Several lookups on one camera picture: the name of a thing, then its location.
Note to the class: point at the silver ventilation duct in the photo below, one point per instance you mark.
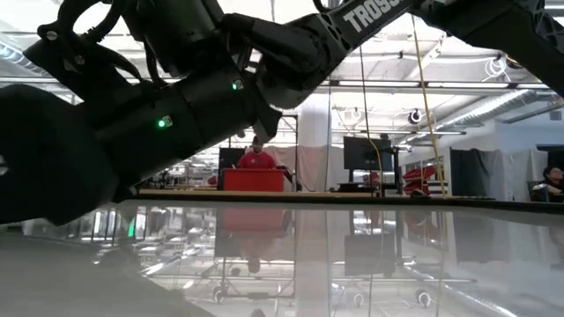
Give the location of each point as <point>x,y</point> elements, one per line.
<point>484,110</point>

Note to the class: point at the round black ceiling fixture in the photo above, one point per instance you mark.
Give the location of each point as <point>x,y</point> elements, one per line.
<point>414,116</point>

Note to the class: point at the red box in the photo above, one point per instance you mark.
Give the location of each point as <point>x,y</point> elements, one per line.
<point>253,180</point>

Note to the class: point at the red folded object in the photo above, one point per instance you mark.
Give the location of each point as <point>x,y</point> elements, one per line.
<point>418,176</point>

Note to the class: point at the large black monitor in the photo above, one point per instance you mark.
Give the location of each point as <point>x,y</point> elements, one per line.
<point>368,154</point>

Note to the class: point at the pale hanging curtain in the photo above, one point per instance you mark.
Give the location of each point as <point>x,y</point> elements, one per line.
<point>308,167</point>

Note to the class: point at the dark hanging curtain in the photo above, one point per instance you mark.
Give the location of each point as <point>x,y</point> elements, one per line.
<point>473,171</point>

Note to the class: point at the black table frame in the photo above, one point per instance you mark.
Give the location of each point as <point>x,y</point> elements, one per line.
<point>352,199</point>

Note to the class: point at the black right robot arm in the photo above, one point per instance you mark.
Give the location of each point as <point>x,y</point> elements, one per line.
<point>207,110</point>

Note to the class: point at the person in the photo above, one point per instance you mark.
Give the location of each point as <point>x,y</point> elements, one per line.
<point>551,182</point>
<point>257,160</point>

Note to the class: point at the small black monitor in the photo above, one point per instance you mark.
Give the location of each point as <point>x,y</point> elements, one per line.
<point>228,158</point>

